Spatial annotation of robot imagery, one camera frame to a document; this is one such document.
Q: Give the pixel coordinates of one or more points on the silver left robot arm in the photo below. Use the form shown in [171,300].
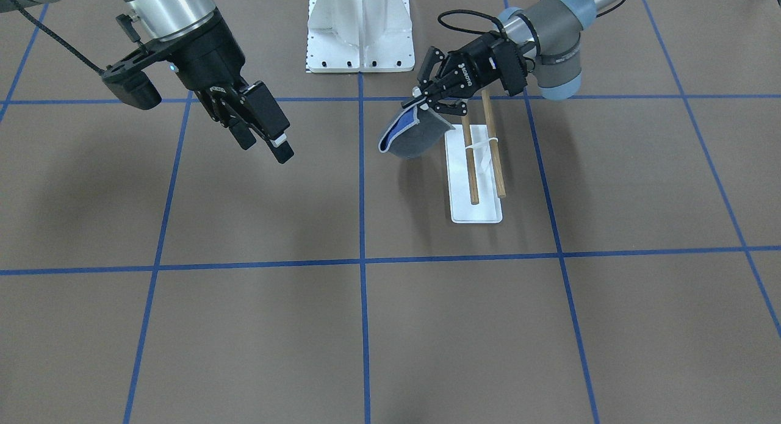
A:
[543,41]

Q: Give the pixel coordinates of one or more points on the wooden rack rod outer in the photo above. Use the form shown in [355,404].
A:
[470,161]

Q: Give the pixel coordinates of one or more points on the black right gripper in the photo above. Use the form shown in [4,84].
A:
[206,57]

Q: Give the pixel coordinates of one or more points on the wooden rack rod inner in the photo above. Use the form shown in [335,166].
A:
[491,129]

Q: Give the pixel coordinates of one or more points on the grey and blue towel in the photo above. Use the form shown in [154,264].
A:
[412,132]

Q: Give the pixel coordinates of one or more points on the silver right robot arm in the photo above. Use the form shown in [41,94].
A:
[157,26]

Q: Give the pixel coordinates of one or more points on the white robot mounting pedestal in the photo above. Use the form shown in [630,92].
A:
[359,36]

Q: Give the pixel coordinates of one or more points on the wooden rack rod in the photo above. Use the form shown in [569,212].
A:
[470,161]
[491,129]

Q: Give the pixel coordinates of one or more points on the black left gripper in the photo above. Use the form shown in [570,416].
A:
[477,63]

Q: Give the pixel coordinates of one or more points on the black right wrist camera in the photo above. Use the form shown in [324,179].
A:
[128,81]

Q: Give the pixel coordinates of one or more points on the white towel rack base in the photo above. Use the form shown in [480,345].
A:
[489,210]

